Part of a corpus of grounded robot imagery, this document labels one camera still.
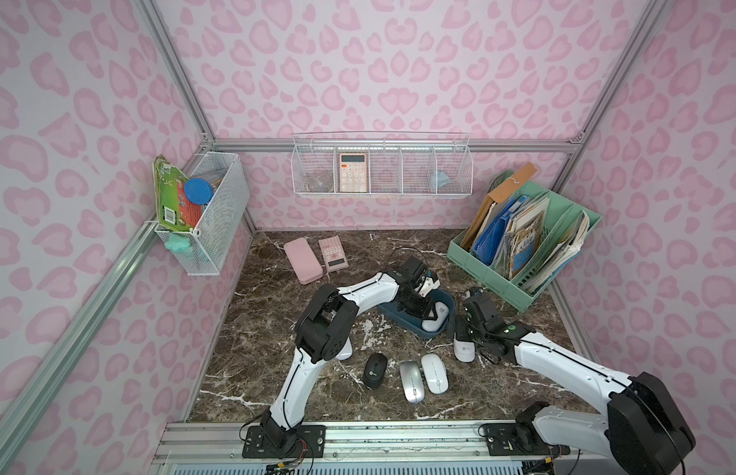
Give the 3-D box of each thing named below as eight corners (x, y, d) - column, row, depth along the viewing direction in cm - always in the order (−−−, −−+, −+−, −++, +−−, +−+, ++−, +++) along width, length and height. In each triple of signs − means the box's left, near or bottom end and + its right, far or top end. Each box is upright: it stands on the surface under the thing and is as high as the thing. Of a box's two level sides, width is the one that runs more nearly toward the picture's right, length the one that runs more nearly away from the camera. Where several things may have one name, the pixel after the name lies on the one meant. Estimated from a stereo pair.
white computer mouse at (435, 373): (424, 394, 82) (426, 391, 80) (421, 357, 89) (422, 353, 87) (448, 394, 82) (450, 391, 80) (443, 357, 89) (444, 353, 87)
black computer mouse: (361, 383, 84) (360, 380, 82) (370, 353, 90) (370, 350, 88) (380, 389, 83) (380, 386, 81) (388, 358, 89) (389, 355, 87)
